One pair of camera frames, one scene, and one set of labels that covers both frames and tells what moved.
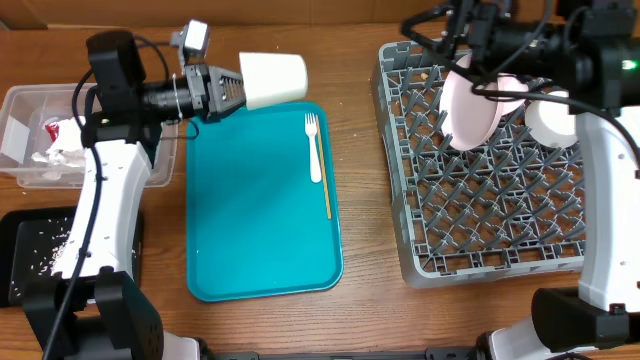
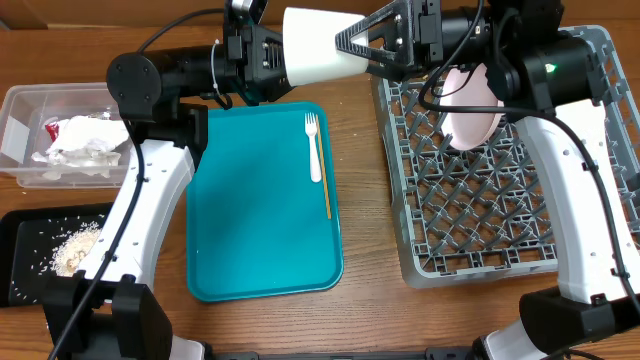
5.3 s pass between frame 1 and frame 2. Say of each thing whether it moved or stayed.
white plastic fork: stayed
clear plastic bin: stayed
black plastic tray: stayed
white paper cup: moved
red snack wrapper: stayed
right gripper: moved
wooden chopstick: stayed
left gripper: moved
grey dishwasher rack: stayed
